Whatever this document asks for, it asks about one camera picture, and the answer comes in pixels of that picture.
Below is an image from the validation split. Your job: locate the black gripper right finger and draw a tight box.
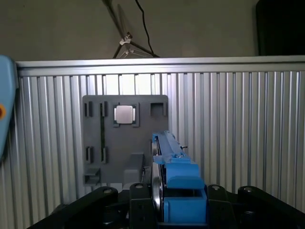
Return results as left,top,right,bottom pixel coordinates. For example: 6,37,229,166
205,184,305,229

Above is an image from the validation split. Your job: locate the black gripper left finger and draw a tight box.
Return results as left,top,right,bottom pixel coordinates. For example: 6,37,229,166
28,183,154,229

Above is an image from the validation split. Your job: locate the hard disk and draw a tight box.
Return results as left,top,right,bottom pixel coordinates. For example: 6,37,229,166
150,129,208,226

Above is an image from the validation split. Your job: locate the grey plastic parts rack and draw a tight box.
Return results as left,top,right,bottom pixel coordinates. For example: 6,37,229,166
81,94,170,190

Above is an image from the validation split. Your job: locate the silver CPU chip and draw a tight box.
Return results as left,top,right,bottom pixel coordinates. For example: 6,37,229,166
113,104,137,124

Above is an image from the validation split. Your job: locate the silver tripod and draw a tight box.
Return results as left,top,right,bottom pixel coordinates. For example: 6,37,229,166
102,0,158,59

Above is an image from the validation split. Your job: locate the pale blue teach pendant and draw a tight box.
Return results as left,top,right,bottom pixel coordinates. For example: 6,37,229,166
0,54,19,163

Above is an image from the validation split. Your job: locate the large dark panel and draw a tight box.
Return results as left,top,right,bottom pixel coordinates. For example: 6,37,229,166
255,0,305,57

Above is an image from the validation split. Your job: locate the thin black hanging cable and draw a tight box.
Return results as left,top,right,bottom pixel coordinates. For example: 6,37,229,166
134,0,160,58

